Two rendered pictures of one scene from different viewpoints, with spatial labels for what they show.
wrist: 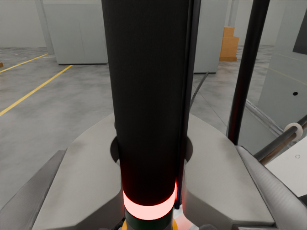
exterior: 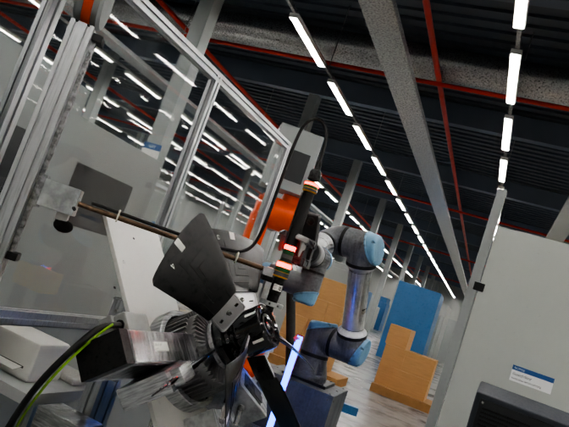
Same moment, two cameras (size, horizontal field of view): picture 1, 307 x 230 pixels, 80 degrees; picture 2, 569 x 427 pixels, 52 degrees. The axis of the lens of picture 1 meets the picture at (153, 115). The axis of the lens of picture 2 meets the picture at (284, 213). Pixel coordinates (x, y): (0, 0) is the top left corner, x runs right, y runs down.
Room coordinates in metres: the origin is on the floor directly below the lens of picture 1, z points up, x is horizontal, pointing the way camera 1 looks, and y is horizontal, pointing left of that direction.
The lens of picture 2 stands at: (1.61, 0.66, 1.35)
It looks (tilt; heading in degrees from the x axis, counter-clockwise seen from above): 6 degrees up; 205
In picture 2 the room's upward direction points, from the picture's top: 19 degrees clockwise
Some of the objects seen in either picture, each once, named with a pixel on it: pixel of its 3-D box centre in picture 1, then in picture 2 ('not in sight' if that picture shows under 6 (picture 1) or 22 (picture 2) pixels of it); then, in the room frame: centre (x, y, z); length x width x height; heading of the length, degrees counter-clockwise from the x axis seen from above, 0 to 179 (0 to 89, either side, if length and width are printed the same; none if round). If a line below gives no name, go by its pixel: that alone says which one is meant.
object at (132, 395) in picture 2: not in sight; (153, 385); (0.43, -0.05, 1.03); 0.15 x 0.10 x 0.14; 92
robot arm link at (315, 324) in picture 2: not in sight; (321, 336); (-0.70, -0.08, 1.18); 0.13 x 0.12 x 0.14; 85
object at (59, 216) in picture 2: not in sight; (63, 223); (0.44, -0.47, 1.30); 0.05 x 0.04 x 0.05; 127
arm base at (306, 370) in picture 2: not in sight; (311, 364); (-0.71, -0.09, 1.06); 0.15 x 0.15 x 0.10
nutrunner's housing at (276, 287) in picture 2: not in sight; (294, 236); (0.08, 0.00, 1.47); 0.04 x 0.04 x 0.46
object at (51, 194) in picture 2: not in sight; (58, 196); (0.46, -0.50, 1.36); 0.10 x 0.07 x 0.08; 127
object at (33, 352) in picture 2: not in sight; (24, 352); (0.29, -0.57, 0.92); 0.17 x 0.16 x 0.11; 92
